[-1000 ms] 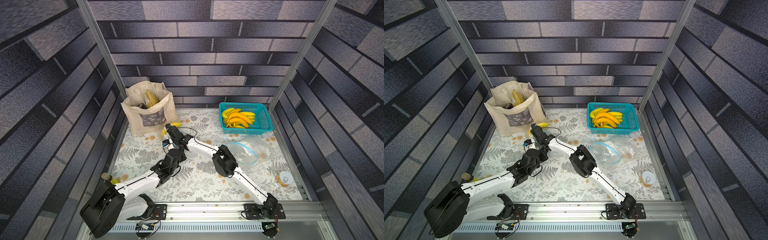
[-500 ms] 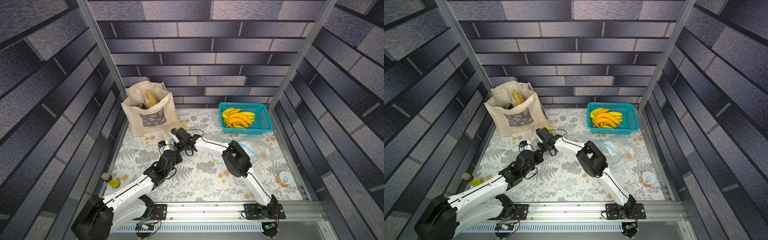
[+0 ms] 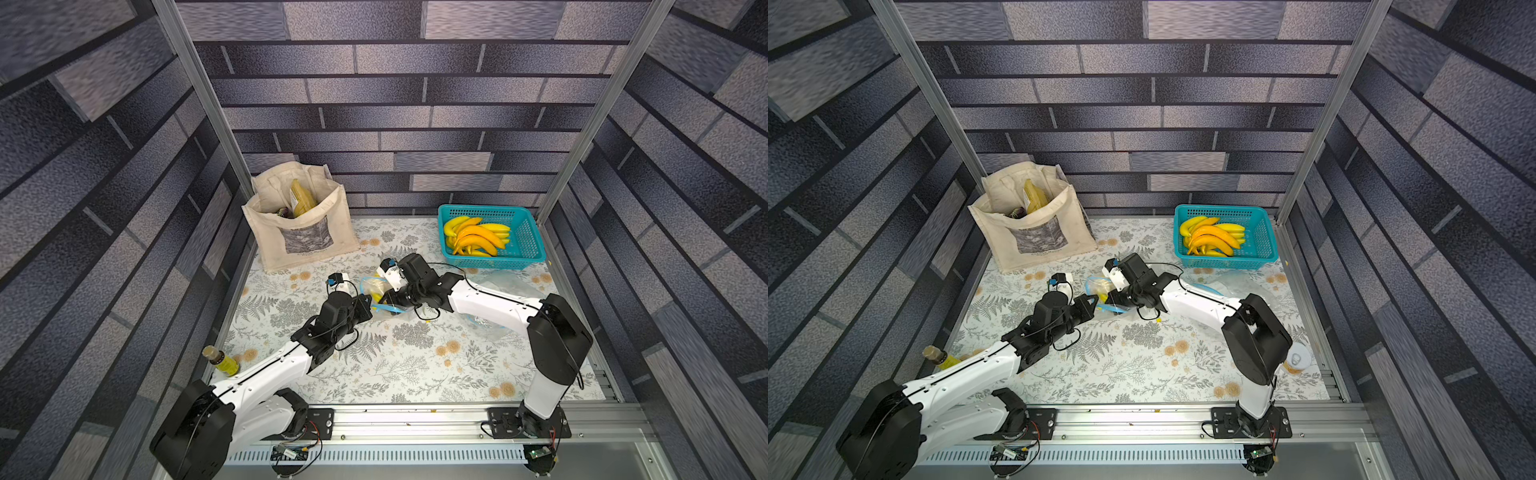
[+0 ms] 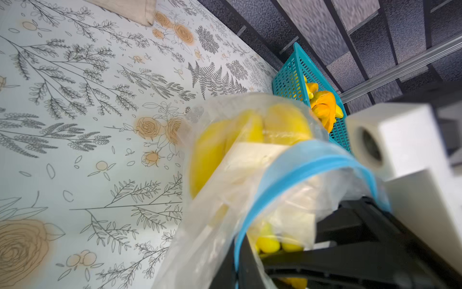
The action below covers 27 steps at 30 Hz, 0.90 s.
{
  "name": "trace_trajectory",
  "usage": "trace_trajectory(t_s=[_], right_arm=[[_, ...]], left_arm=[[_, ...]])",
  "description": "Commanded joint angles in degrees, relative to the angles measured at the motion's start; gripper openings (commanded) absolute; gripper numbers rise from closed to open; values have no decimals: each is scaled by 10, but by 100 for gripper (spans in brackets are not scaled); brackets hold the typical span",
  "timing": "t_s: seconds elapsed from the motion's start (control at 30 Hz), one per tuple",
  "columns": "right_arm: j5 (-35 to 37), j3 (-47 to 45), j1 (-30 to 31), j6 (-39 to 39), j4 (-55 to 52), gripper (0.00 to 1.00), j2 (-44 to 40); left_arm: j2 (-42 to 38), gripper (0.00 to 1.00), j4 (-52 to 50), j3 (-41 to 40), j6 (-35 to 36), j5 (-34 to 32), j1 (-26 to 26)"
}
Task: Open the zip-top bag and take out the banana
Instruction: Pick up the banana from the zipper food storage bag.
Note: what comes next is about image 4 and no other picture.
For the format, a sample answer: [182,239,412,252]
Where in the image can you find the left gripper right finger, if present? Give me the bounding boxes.
[237,236,266,289]

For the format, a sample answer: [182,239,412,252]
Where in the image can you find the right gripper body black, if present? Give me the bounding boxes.
[263,197,462,289]

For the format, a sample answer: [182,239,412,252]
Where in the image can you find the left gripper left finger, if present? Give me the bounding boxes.
[209,249,237,289]

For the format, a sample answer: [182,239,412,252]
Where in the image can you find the zip-top bag of bananas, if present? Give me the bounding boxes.
[154,93,391,289]

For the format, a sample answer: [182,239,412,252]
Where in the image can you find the beige canvas tote bag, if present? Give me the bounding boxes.
[87,0,157,26]

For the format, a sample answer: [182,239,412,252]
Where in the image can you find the teal plastic basket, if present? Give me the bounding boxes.
[272,43,351,152]

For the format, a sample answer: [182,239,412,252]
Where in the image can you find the right aluminium frame post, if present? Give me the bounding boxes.
[339,34,462,104]

